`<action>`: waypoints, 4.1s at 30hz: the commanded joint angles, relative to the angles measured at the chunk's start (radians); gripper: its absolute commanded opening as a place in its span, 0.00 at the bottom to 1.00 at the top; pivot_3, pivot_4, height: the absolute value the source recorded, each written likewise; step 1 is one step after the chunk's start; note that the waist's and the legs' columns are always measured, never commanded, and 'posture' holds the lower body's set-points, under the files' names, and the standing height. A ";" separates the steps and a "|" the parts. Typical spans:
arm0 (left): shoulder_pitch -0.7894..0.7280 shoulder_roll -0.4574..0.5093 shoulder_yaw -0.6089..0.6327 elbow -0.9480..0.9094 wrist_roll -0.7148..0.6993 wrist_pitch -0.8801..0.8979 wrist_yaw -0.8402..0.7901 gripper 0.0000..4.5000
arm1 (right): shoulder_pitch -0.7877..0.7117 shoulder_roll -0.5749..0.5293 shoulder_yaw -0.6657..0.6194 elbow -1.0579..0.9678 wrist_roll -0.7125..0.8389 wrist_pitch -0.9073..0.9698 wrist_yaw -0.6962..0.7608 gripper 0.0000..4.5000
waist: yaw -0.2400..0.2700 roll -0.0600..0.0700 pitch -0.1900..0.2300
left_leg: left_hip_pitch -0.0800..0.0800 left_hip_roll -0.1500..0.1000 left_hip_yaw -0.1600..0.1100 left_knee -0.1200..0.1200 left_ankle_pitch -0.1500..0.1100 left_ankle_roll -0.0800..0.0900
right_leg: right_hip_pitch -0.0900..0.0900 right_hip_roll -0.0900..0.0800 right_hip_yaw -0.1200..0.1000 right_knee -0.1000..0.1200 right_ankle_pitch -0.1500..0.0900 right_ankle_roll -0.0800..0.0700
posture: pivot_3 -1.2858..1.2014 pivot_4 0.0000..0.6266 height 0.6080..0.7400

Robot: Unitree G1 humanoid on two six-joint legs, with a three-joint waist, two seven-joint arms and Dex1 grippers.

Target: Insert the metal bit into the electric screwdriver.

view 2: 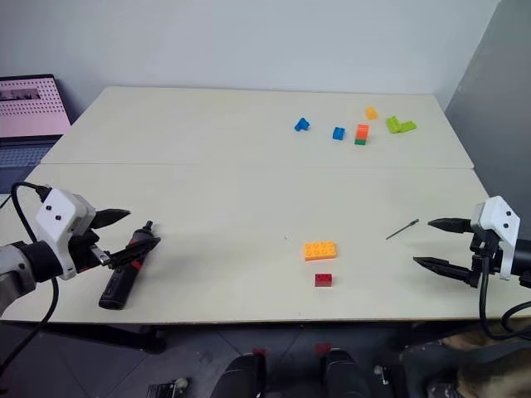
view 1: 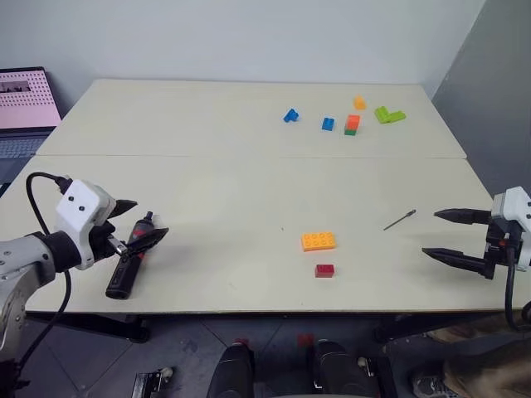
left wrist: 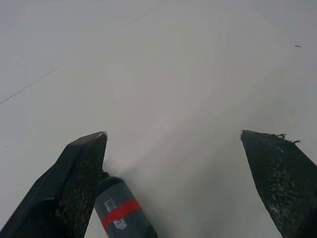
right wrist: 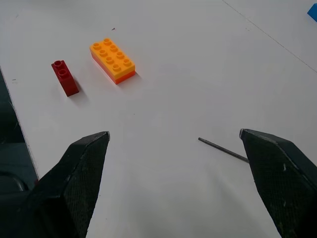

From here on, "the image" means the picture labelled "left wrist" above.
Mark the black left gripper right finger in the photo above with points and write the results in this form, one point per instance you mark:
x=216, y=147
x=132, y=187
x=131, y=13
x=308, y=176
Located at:
x=284, y=183

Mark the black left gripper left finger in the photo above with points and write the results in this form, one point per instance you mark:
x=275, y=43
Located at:
x=62, y=188

